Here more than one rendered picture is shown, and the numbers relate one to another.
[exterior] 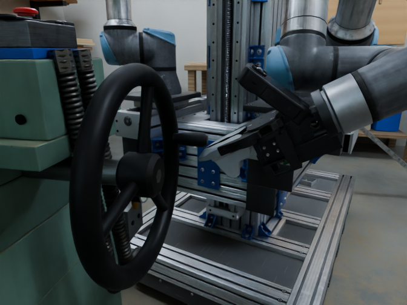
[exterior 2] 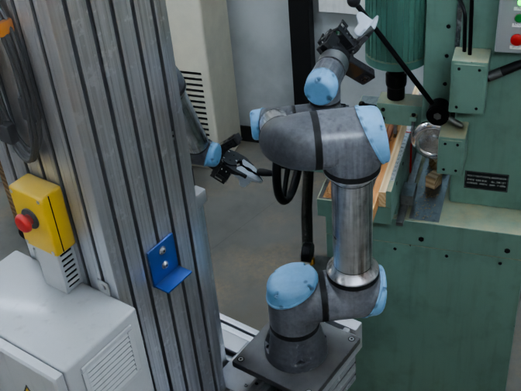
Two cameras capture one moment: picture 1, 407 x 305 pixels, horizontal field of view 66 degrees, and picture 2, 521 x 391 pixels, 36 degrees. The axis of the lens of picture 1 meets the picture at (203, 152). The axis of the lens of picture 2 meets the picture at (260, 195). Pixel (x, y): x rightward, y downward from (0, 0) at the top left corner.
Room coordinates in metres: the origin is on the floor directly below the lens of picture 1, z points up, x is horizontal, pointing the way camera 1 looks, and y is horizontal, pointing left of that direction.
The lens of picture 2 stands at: (2.56, 0.32, 2.26)
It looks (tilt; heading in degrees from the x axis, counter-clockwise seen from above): 36 degrees down; 189
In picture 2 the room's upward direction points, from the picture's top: 6 degrees counter-clockwise
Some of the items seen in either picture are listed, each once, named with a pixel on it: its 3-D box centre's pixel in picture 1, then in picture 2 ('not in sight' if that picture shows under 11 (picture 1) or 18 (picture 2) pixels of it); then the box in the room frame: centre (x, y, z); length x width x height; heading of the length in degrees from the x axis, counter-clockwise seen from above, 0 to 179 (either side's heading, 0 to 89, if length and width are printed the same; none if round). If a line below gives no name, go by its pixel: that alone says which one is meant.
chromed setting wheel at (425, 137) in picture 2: not in sight; (433, 140); (0.61, 0.52, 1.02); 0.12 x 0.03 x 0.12; 78
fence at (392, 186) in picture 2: not in sight; (407, 141); (0.47, 0.45, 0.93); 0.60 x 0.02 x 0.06; 168
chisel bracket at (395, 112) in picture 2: not in sight; (401, 112); (0.47, 0.44, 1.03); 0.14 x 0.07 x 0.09; 78
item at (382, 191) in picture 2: not in sight; (401, 141); (0.47, 0.44, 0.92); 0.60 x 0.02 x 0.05; 168
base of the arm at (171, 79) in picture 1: (161, 80); (295, 333); (1.21, 0.16, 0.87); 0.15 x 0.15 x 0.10
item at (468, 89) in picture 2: not in sight; (469, 81); (0.66, 0.59, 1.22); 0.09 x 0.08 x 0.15; 78
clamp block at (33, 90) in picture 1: (34, 92); not in sight; (0.42, 0.23, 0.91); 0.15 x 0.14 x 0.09; 168
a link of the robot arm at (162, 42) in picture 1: (158, 47); (295, 297); (1.21, 0.17, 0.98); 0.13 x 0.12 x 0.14; 100
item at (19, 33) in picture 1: (29, 36); not in sight; (0.43, 0.22, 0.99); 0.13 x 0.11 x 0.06; 168
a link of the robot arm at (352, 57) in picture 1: (370, 70); not in sight; (0.51, -0.27, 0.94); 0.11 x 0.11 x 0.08; 75
